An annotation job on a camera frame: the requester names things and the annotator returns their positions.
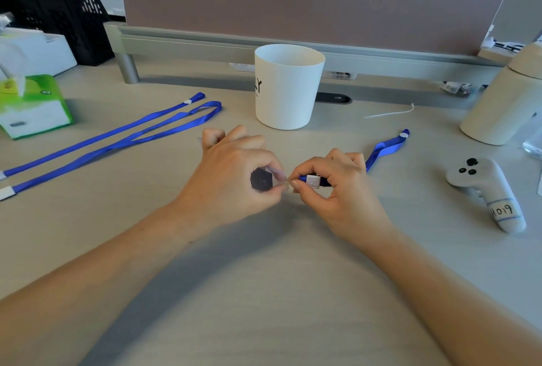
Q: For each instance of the person's right forearm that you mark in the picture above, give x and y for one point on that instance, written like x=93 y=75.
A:
x=457 y=315

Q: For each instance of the person's left forearm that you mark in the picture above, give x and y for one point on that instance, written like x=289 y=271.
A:
x=97 y=289

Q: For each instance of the grey partition rail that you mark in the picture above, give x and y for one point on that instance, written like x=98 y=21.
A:
x=190 y=41

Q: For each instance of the person's right thumb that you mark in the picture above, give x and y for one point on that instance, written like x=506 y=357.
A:
x=305 y=192

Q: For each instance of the black perforated file holder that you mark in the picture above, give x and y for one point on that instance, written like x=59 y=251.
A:
x=46 y=1

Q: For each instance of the white tissue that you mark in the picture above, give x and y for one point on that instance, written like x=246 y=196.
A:
x=12 y=65

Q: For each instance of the white tissue box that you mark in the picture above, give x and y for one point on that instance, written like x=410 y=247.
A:
x=46 y=54

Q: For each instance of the white cup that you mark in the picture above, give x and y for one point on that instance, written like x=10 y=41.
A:
x=288 y=90

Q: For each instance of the green tissue box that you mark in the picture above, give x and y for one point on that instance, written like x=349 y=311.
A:
x=38 y=111

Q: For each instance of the white printed paper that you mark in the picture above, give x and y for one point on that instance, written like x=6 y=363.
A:
x=504 y=44

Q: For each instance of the white handheld controller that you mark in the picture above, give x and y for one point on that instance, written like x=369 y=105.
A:
x=491 y=190

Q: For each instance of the person's left thumb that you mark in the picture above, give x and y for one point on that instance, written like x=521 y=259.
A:
x=275 y=193

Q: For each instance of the small bag of parts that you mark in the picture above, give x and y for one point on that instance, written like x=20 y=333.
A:
x=459 y=88

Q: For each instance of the black oval desk grommet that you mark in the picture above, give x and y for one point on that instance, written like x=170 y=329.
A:
x=333 y=98

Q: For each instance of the person's left hand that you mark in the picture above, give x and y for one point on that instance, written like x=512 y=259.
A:
x=220 y=183

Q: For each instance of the person's right hand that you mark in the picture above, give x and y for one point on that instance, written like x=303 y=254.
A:
x=351 y=209

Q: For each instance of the beige bottle with lid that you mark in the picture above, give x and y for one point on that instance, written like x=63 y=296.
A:
x=504 y=103

